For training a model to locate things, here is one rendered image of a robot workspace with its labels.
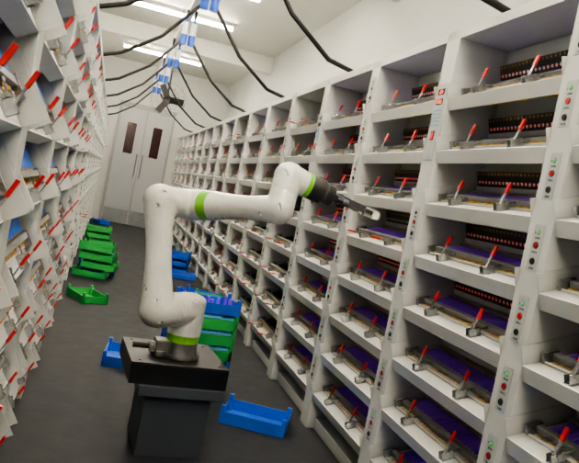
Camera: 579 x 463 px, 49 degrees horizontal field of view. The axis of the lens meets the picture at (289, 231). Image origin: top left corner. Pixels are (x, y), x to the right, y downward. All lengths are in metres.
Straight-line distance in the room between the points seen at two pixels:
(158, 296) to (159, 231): 0.23
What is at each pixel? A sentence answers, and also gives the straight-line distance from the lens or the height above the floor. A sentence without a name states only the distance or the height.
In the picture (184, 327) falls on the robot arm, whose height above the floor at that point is 0.48.
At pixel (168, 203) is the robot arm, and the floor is 0.93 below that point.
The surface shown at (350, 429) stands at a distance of 2.72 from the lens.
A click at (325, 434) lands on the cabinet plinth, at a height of 0.04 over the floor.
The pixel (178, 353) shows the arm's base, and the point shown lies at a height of 0.38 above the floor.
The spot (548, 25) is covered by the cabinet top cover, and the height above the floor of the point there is 1.72.
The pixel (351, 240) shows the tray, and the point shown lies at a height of 0.91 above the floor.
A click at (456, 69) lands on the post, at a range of 2.42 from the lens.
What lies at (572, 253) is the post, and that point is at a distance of 1.80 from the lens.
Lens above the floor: 1.04
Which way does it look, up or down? 3 degrees down
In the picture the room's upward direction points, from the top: 12 degrees clockwise
